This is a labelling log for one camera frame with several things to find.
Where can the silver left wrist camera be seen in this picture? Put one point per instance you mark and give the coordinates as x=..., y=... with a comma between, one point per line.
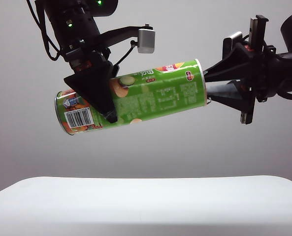
x=147, y=40

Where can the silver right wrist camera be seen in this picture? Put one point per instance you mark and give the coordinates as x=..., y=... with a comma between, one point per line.
x=235, y=36

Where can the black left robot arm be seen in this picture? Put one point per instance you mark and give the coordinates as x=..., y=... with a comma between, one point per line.
x=69, y=17

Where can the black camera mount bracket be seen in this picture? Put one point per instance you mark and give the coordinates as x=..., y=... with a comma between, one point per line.
x=121, y=33

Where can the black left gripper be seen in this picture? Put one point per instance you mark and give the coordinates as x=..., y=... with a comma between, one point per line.
x=83, y=57

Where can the green chips can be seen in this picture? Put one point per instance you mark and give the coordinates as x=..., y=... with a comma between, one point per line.
x=160, y=98

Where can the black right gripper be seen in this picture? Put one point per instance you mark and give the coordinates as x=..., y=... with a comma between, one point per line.
x=260, y=64

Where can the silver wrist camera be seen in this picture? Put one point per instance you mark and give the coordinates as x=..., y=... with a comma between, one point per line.
x=235, y=36
x=147, y=40

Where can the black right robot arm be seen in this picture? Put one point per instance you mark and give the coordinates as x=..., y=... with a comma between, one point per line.
x=288, y=66

